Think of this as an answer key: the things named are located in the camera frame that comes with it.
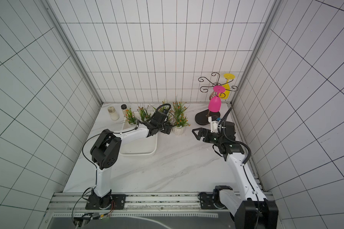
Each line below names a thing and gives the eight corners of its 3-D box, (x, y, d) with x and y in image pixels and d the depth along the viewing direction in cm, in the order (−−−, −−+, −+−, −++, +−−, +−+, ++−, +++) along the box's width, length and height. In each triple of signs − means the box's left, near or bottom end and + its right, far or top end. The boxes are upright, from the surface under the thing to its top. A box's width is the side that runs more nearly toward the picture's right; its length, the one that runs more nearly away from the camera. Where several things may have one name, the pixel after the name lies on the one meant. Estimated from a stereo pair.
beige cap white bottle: (111, 120, 111) (106, 111, 102) (113, 115, 114) (108, 106, 106) (118, 120, 111) (113, 111, 102) (120, 115, 114) (115, 106, 106)
